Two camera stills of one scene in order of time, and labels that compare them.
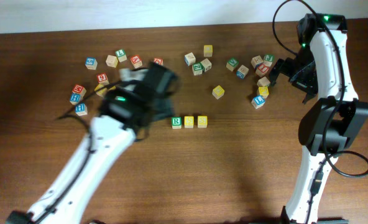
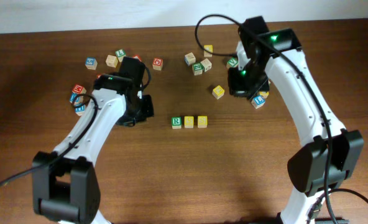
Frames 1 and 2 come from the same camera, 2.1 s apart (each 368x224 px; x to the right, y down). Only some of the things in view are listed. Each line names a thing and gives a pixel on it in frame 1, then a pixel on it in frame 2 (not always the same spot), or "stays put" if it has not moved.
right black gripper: (308, 85) to (235, 87)
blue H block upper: (75, 98) stays put
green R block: (176, 122) stays put
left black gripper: (168, 107) to (149, 111)
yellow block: (202, 121) stays put
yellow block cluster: (189, 122) stays put
